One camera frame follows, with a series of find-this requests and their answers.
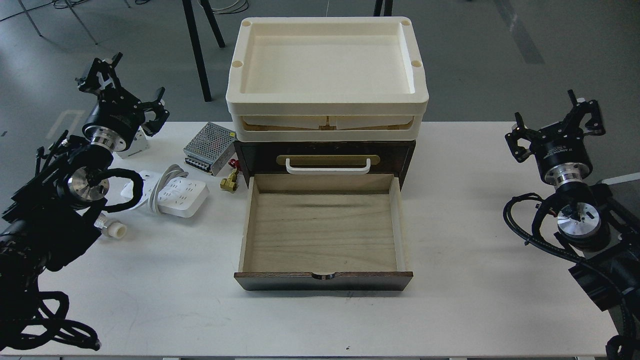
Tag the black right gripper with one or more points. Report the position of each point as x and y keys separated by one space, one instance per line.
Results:
x=557 y=152

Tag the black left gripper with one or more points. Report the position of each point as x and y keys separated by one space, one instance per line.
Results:
x=115 y=120

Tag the white power strip with cable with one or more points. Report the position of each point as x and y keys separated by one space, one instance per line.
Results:
x=172 y=192

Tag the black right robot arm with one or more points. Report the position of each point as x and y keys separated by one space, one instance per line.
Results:
x=582 y=224

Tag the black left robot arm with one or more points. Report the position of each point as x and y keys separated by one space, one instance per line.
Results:
x=52 y=217

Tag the white circuit breaker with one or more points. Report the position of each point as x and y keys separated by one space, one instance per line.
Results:
x=139 y=144

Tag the metal mesh power supply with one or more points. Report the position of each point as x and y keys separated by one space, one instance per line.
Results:
x=211 y=148

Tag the black table leg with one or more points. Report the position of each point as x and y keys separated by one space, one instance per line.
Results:
x=195 y=42

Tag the white plastic pipe fitting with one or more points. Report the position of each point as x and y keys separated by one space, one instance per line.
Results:
x=110 y=227

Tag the cream plastic tray organizer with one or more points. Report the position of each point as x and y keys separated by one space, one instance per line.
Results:
x=327 y=79

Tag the open wooden drawer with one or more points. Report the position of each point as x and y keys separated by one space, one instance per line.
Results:
x=324 y=233

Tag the brass valve with red handle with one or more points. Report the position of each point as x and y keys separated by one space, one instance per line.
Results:
x=230 y=182

